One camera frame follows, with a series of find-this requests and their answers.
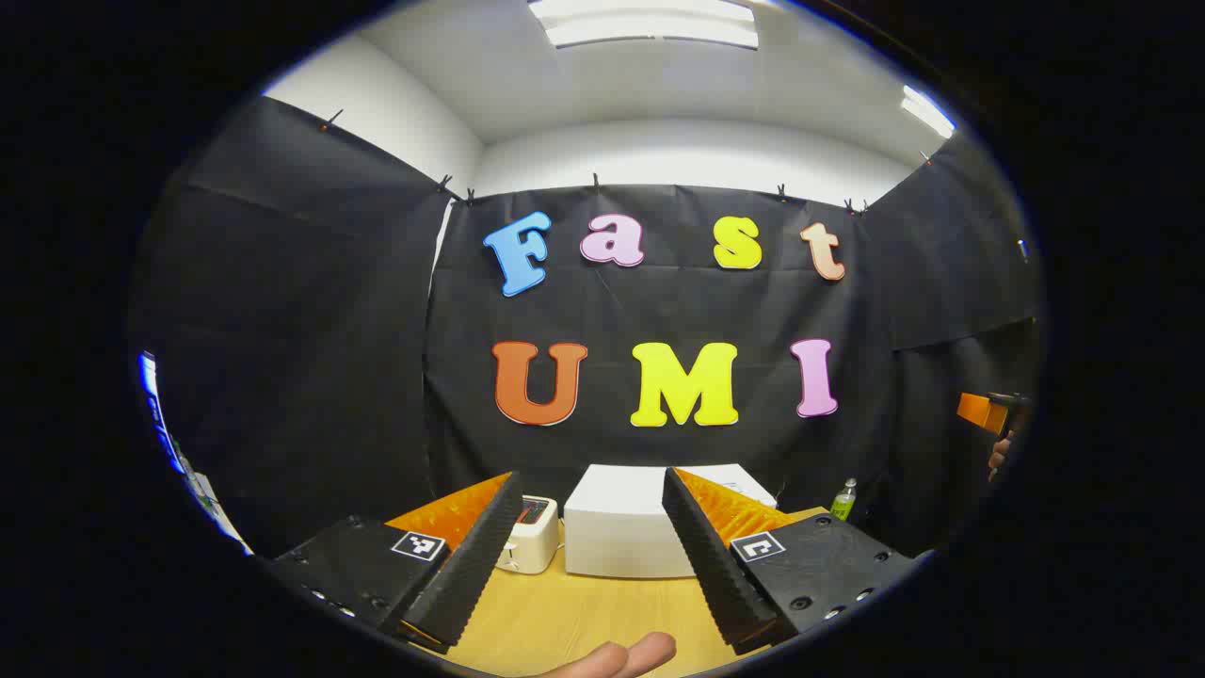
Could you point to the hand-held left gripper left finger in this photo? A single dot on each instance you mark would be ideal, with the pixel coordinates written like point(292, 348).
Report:
point(475, 565)

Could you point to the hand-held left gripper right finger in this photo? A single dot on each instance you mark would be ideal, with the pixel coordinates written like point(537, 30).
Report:
point(711, 565)

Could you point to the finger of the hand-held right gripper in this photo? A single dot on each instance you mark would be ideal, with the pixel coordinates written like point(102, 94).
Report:
point(979, 412)

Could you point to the white microwave oven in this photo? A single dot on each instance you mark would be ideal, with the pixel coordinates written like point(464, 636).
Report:
point(621, 527)

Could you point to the white toaster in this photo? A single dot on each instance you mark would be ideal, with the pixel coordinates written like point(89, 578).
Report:
point(537, 546)

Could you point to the green drink bottle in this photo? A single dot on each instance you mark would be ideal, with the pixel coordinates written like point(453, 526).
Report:
point(843, 504)

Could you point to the clutter of small items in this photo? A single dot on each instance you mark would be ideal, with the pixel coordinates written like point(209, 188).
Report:
point(215, 508)

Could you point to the small ceiling light panel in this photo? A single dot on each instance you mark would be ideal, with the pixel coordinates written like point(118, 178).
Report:
point(927, 111)

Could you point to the white blue printed board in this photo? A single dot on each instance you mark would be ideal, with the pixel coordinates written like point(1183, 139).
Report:
point(151, 386)

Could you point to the large ceiling light panel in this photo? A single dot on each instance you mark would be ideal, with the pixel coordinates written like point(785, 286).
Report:
point(650, 24)

